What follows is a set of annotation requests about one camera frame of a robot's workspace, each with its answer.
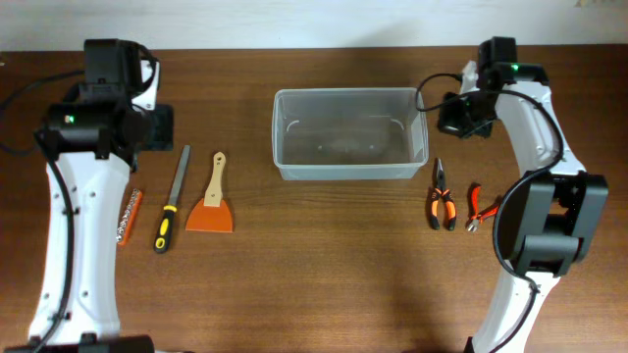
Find orange black needle-nose pliers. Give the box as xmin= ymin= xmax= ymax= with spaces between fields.
xmin=428 ymin=158 xmax=457 ymax=231

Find orange socket bit rail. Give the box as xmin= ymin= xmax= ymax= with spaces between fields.
xmin=116 ymin=188 xmax=143 ymax=246

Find red diagonal cutters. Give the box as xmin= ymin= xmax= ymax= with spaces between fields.
xmin=466 ymin=183 xmax=501 ymax=232

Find orange scraper wooden handle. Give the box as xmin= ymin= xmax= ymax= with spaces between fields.
xmin=185 ymin=152 xmax=234 ymax=233

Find metal file yellow black handle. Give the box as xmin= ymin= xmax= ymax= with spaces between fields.
xmin=153 ymin=145 xmax=191 ymax=254

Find clear plastic container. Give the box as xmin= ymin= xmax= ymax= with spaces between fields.
xmin=272 ymin=87 xmax=429 ymax=181

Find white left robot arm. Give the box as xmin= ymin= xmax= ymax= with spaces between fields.
xmin=25 ymin=39 xmax=160 ymax=352

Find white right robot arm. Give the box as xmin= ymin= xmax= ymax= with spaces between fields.
xmin=438 ymin=36 xmax=608 ymax=353

